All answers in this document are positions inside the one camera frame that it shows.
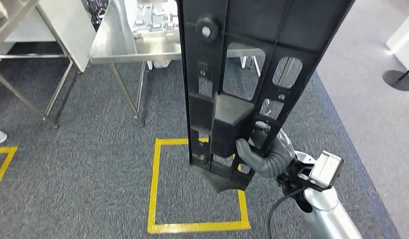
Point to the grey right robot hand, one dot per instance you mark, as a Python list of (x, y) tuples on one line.
[(253, 163)]

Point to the black plastic plate frame part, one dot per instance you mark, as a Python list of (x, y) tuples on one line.
[(204, 115)]

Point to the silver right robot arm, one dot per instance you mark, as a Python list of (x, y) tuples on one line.
[(326, 214)]

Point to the stainless steel workbench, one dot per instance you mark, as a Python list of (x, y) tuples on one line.
[(118, 39)]

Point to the yellow floor tape square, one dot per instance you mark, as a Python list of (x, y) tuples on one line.
[(153, 184)]

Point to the black round stanchion base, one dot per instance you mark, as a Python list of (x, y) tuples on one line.
[(397, 80)]

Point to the stamped grey metal panel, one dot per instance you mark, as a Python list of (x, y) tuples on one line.
[(154, 23)]

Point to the white plinth box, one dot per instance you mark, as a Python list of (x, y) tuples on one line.
[(404, 39)]

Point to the white-topped steel-leg table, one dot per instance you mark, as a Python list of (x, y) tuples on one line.
[(69, 29)]

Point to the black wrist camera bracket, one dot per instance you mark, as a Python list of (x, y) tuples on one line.
[(291, 179)]

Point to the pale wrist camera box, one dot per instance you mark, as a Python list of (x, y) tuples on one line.
[(326, 168)]

